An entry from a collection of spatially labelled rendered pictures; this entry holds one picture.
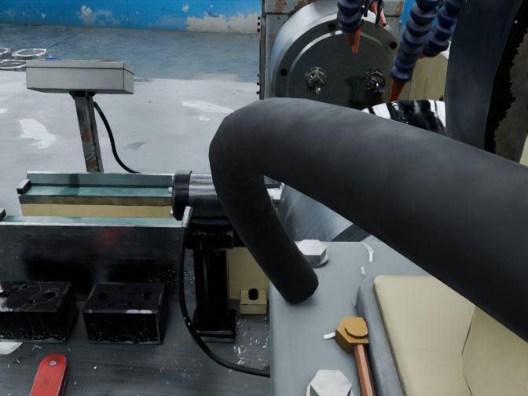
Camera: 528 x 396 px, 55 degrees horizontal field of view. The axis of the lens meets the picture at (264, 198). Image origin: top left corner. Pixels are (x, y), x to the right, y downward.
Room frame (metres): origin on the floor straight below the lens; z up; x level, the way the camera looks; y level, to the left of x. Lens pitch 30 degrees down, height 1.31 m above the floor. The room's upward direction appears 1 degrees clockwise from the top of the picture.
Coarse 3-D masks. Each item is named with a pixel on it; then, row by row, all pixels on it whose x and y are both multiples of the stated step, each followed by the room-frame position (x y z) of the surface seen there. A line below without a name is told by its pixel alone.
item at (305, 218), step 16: (368, 112) 0.43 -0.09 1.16; (384, 112) 0.42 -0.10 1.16; (400, 112) 0.41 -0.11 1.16; (416, 112) 0.41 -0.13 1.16; (432, 112) 0.41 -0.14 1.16; (432, 128) 0.37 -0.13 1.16; (288, 192) 0.41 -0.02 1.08; (288, 208) 0.38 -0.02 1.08; (304, 208) 0.35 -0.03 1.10; (320, 208) 0.32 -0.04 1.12; (288, 224) 0.36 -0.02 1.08; (304, 224) 0.33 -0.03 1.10; (320, 224) 0.31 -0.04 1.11; (336, 224) 0.29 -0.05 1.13; (352, 224) 0.28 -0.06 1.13; (320, 240) 0.29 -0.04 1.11; (336, 240) 0.28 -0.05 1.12; (352, 240) 0.28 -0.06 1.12; (368, 240) 0.27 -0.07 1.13
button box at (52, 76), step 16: (32, 64) 0.86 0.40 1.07; (48, 64) 0.86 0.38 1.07; (64, 64) 0.86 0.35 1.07; (80, 64) 0.86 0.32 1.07; (96, 64) 0.87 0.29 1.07; (112, 64) 0.87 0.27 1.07; (128, 64) 0.90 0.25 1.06; (32, 80) 0.85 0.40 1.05; (48, 80) 0.85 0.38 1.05; (64, 80) 0.85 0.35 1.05; (80, 80) 0.85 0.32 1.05; (96, 80) 0.85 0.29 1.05; (112, 80) 0.85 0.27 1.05; (128, 80) 0.88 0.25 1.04
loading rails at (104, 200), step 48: (48, 192) 0.69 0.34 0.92; (96, 192) 0.69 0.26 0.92; (144, 192) 0.69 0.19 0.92; (0, 240) 0.57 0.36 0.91; (48, 240) 0.57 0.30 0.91; (96, 240) 0.57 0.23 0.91; (144, 240) 0.57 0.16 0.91; (240, 240) 0.58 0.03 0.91; (192, 288) 0.57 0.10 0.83; (240, 288) 0.58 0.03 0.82
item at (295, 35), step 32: (288, 32) 0.93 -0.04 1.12; (320, 32) 0.87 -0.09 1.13; (384, 32) 0.87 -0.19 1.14; (288, 64) 0.87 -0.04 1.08; (320, 64) 0.86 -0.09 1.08; (352, 64) 0.86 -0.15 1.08; (384, 64) 0.86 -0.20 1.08; (288, 96) 0.86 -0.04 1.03; (320, 96) 0.86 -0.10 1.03; (352, 96) 0.86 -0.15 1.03; (384, 96) 0.86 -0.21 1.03
